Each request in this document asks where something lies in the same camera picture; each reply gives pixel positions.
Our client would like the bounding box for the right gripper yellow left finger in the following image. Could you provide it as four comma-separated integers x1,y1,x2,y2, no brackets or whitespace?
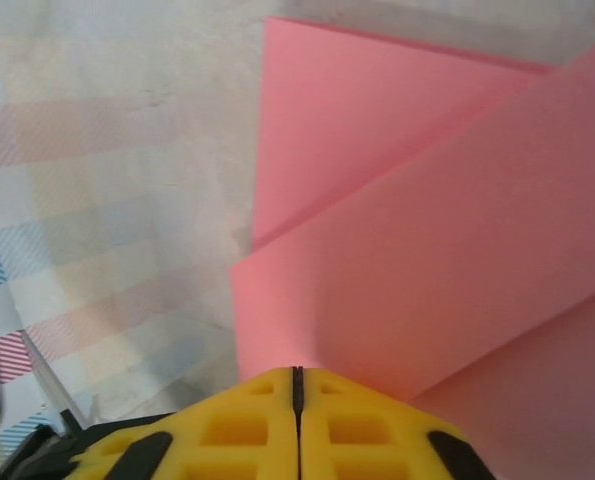
69,367,298,480

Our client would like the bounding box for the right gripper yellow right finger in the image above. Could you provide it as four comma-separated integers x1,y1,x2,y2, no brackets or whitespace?
299,367,496,480

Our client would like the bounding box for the aluminium side rail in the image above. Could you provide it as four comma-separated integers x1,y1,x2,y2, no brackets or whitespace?
0,199,86,439

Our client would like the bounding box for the pink cloth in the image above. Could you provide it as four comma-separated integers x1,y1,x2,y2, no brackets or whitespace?
230,14,595,480

